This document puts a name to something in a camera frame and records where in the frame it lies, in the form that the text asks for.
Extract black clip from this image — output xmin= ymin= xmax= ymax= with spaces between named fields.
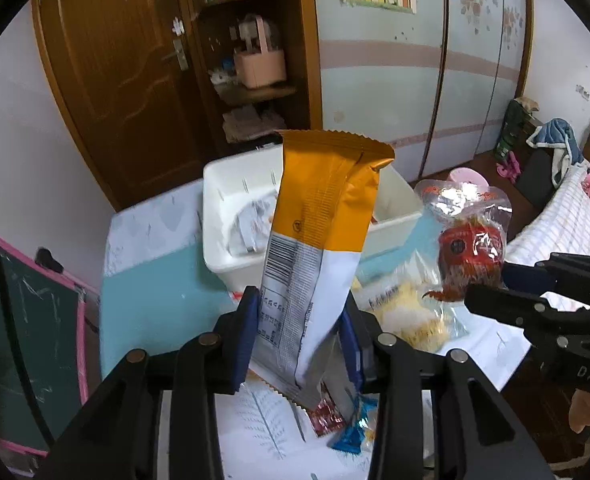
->
xmin=35 ymin=247 xmax=64 ymax=273

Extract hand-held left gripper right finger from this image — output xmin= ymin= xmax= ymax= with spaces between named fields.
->
xmin=337 ymin=305 xmax=556 ymax=480

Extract blue snack packet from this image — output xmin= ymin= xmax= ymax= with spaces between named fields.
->
xmin=327 ymin=395 xmax=380 ymax=456

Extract pink plastic stool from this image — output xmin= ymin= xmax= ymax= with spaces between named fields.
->
xmin=447 ymin=167 xmax=490 ymax=196

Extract red foil snack packet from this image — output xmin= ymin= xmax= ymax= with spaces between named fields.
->
xmin=307 ymin=397 xmax=346 ymax=438

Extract pink plastic toy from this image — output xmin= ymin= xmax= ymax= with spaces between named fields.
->
xmin=496 ymin=152 xmax=523 ymax=181

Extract teal white printed tablecloth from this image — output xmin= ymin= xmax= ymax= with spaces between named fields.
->
xmin=97 ymin=180 xmax=530 ymax=480

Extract white checkered bed blanket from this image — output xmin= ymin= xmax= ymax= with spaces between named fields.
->
xmin=505 ymin=160 xmax=590 ymax=281

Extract metal door handle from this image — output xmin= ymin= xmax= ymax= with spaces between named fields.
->
xmin=162 ymin=37 xmax=190 ymax=72

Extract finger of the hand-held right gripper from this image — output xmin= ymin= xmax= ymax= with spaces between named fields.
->
xmin=464 ymin=282 xmax=590 ymax=333
xmin=502 ymin=252 xmax=590 ymax=311

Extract orange white snack packet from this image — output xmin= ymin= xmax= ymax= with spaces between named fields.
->
xmin=249 ymin=130 xmax=394 ymax=411

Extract small white trinkets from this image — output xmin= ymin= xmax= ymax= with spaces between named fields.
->
xmin=210 ymin=57 xmax=238 ymax=86

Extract yellow bread packet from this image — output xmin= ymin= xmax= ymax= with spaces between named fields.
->
xmin=354 ymin=255 xmax=446 ymax=326

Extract wooden corner shelf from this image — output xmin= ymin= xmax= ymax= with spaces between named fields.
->
xmin=175 ymin=0 xmax=323 ymax=156

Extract white plastic bin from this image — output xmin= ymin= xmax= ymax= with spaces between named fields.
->
xmin=202 ymin=147 xmax=423 ymax=291

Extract red snack clear bag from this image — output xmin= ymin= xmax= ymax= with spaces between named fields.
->
xmin=415 ymin=179 xmax=513 ymax=303

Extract blue white garment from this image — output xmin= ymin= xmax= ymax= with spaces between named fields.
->
xmin=527 ymin=117 xmax=586 ymax=186

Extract green bag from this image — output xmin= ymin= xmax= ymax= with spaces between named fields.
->
xmin=495 ymin=97 xmax=540 ymax=161

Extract brown wooden door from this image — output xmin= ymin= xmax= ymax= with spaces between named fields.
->
xmin=32 ymin=0 xmax=210 ymax=211

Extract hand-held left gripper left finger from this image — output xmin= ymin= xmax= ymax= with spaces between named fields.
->
xmin=35 ymin=285 xmax=262 ymax=480

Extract crumbly yellow pastry packet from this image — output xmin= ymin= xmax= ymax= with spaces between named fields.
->
xmin=385 ymin=305 xmax=470 ymax=356

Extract person's right hand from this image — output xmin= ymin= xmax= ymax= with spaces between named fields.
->
xmin=570 ymin=387 xmax=590 ymax=433

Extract floral sliding wardrobe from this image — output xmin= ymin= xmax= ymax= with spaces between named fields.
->
xmin=310 ymin=0 xmax=533 ymax=183

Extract white crinkled snack packet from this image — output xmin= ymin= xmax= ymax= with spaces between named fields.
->
xmin=227 ymin=195 xmax=278 ymax=256

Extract pink plastic basket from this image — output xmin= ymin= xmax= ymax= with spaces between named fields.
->
xmin=232 ymin=15 xmax=288 ymax=88

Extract green chalkboard pink frame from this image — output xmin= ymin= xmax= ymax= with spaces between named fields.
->
xmin=0 ymin=230 xmax=100 ymax=461

